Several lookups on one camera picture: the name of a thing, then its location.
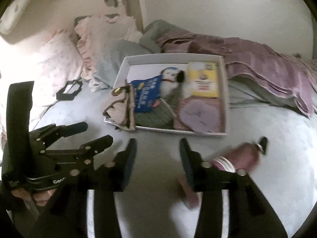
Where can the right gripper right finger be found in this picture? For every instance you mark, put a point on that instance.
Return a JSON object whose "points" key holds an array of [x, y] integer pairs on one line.
{"points": [[232, 205]]}

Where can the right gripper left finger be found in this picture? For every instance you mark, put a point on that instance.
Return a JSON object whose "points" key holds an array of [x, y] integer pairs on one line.
{"points": [[84, 206]]}

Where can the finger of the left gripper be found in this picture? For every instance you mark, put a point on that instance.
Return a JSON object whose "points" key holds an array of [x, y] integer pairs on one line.
{"points": [[43, 137], [85, 152]]}

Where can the beige plaid pouch brown button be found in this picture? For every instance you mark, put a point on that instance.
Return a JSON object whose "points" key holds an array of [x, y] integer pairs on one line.
{"points": [[119, 106]]}

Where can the purple pump lotion bottle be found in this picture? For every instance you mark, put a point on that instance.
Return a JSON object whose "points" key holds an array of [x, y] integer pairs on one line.
{"points": [[246, 156]]}

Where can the green plaid pouch pink button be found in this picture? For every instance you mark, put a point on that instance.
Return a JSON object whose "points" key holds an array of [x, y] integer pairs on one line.
{"points": [[163, 115]]}

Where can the pink glitter pouch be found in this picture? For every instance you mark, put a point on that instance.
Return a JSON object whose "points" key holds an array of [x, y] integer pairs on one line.
{"points": [[220, 128]]}

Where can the black white plush dog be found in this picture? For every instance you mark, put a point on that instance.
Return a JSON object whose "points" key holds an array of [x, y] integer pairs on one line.
{"points": [[172, 78]]}

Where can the yellow tissue pack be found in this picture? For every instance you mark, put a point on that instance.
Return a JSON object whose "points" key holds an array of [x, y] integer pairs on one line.
{"points": [[203, 79]]}

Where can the person's left hand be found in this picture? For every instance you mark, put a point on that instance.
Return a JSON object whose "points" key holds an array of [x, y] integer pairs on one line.
{"points": [[41, 198]]}

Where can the white socks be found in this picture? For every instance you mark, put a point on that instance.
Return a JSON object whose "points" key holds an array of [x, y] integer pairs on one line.
{"points": [[96, 85]]}

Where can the pink floral pillow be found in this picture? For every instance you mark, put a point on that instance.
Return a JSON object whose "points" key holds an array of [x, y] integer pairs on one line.
{"points": [[49, 60]]}

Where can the white shallow tray box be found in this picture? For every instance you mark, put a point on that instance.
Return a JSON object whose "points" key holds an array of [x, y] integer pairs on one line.
{"points": [[141, 67]]}

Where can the pink ruffled pillow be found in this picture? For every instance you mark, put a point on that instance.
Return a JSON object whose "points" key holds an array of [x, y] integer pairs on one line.
{"points": [[96, 34]]}

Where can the purple striped blanket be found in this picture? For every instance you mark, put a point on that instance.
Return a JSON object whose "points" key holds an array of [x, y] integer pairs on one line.
{"points": [[286, 77]]}

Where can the black rectangular frame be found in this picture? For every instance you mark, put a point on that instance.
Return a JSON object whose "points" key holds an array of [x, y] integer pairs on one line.
{"points": [[69, 91]]}

